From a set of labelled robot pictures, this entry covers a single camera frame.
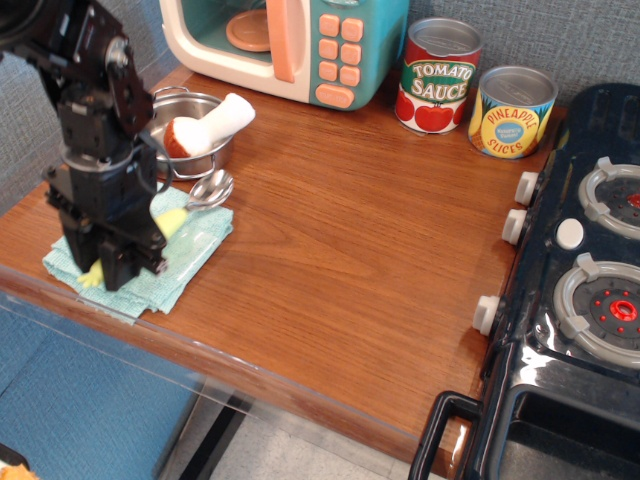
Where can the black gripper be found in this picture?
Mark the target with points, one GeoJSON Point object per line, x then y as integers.
{"type": "Point", "coordinates": [104, 211]}

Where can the spoon with yellow-green handle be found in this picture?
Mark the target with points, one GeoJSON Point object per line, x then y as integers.
{"type": "Point", "coordinates": [209, 192]}

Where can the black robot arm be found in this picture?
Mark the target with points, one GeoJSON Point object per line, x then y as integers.
{"type": "Point", "coordinates": [87, 69]}

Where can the light teal cloth napkin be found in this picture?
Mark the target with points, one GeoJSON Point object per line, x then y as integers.
{"type": "Point", "coordinates": [194, 237]}

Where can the plush mushroom toy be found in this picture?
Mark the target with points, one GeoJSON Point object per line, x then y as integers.
{"type": "Point", "coordinates": [187, 137]}

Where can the small steel pot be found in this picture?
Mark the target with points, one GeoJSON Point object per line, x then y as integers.
{"type": "Point", "coordinates": [174, 101]}

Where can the orange object bottom left corner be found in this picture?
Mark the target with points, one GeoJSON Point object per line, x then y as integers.
{"type": "Point", "coordinates": [14, 466]}

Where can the teal toy microwave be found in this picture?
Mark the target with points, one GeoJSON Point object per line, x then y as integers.
{"type": "Point", "coordinates": [333, 54]}

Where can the tomato sauce can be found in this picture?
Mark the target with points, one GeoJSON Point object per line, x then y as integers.
{"type": "Point", "coordinates": [440, 61]}

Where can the pineapple slices can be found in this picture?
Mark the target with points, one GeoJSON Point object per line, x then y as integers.
{"type": "Point", "coordinates": [512, 109]}

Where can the black toy stove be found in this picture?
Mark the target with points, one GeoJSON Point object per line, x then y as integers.
{"type": "Point", "coordinates": [560, 394]}

